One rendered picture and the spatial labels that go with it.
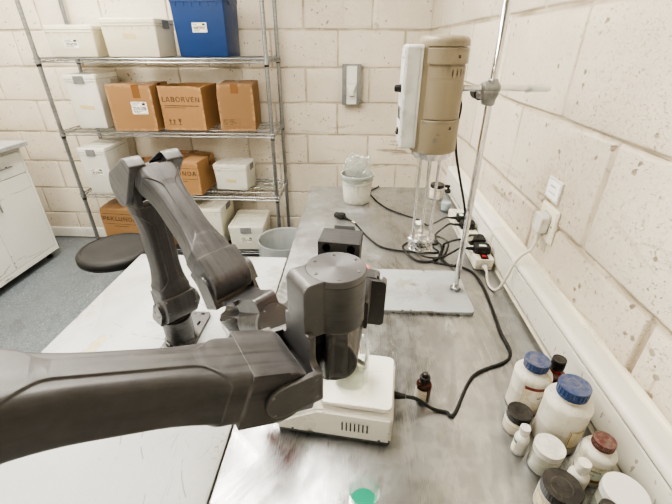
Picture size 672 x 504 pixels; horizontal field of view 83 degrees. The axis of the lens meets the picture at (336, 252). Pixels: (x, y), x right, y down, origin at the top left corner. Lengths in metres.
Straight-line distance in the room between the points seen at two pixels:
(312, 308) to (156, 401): 0.14
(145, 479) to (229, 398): 0.44
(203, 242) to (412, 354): 0.51
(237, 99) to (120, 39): 0.73
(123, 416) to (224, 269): 0.32
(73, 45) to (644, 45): 2.83
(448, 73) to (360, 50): 2.07
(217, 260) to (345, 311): 0.30
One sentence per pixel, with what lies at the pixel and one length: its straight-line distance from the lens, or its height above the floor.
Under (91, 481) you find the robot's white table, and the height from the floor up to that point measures 0.90.
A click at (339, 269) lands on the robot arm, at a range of 0.35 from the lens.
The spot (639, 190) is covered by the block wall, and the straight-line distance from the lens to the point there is 0.81.
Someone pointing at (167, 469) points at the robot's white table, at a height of 0.90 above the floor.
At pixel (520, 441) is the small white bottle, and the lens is 0.75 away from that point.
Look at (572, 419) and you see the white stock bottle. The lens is 0.74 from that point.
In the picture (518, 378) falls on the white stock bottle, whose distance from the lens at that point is 0.79.
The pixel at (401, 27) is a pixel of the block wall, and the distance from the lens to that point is 2.91.
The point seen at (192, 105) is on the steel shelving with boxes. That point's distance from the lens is 2.77.
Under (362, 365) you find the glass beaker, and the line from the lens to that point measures 0.64.
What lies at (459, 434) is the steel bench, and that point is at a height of 0.90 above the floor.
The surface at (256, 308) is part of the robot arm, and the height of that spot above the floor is 1.18.
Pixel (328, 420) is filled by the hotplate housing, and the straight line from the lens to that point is 0.70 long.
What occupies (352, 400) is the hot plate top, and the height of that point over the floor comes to 0.99.
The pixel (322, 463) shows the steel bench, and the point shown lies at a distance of 0.71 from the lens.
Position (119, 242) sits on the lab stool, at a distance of 2.15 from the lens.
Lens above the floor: 1.50
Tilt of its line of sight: 29 degrees down
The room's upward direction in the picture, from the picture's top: straight up
